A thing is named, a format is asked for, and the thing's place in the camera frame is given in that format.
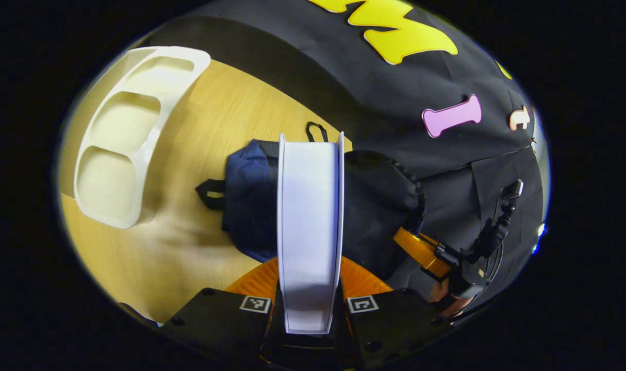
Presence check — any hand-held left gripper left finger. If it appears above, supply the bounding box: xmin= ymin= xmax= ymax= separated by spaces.
xmin=161 ymin=256 xmax=283 ymax=362

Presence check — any blue schoolbag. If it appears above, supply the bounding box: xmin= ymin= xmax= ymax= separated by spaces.
xmin=195 ymin=121 xmax=427 ymax=282

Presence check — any cream plastic bookshelf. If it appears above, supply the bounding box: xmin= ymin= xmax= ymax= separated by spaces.
xmin=60 ymin=45 xmax=211 ymax=230

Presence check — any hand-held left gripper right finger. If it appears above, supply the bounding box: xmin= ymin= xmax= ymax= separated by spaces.
xmin=339 ymin=256 xmax=450 ymax=369

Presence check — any plain white book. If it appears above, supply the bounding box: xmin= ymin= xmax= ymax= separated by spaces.
xmin=277 ymin=131 xmax=345 ymax=335

